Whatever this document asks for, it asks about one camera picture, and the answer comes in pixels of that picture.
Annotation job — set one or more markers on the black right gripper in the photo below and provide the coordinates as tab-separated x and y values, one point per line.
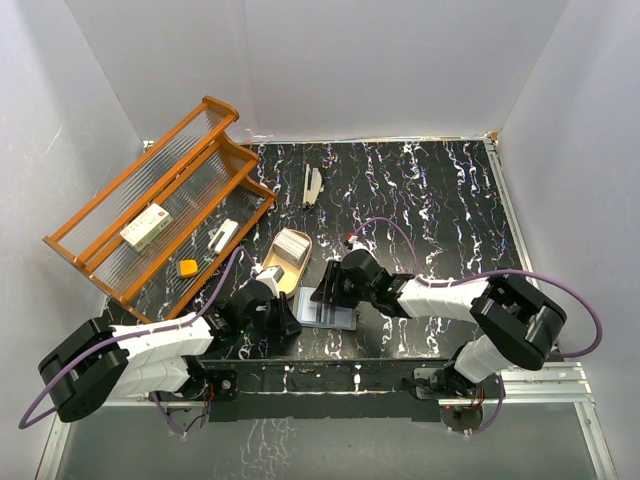
330	290

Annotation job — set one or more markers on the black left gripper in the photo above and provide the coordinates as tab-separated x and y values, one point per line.
286	322

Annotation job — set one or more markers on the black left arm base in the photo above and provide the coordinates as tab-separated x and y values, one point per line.
206	388

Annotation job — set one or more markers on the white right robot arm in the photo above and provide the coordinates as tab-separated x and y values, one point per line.
520	324

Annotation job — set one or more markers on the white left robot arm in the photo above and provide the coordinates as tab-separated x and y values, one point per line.
100	361

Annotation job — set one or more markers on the black right arm base motor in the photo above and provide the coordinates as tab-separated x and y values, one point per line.
449	391

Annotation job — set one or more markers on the stack of white cards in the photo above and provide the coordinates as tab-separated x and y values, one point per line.
291	247

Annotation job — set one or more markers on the beige oval plastic tray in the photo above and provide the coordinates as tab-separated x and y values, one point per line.
293	275

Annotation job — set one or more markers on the orange yellow small object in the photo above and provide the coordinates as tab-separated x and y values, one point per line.
187	268

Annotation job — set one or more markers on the white stapler near rack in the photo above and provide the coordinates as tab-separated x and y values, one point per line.
223	235

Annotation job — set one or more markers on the white stapler on table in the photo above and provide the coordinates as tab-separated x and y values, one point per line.
313	184

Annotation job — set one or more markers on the orange wooden rack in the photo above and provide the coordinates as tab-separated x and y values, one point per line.
200	176

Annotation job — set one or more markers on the white box on rack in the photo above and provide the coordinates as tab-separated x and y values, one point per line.
143	229

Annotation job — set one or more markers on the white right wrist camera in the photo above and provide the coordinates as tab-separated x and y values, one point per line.
353	243

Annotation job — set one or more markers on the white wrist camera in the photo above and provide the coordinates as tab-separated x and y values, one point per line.
270	277
353	243

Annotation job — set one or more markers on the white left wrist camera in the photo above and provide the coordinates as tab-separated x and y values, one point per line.
270	277

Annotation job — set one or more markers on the aluminium frame rail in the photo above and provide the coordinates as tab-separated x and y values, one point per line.
556	382

